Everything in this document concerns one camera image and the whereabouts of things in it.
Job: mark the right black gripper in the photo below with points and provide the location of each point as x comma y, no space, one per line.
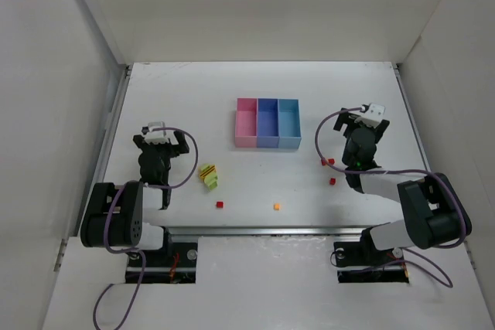
344,120

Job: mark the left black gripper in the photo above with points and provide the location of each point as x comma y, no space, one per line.
179,143

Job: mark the red orange lego stack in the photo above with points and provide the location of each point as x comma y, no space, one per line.
329,161

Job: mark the green yellow lego stack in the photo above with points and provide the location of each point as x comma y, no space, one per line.
208,175

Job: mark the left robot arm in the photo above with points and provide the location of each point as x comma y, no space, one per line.
114,213

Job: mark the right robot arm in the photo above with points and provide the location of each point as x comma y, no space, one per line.
432,214

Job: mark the pink container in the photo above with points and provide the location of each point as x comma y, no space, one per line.
245,135

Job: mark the dark blue container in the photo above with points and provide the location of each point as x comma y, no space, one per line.
268,136

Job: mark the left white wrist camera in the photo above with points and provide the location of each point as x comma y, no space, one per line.
154,133

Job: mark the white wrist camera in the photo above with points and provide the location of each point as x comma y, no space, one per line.
371,115
154,133

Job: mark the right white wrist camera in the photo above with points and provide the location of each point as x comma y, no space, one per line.
371,115

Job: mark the aluminium front rail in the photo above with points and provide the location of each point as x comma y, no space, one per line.
265,231

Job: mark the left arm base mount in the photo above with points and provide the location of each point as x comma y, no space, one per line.
174,263

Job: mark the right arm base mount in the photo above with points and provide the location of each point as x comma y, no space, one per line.
358,264

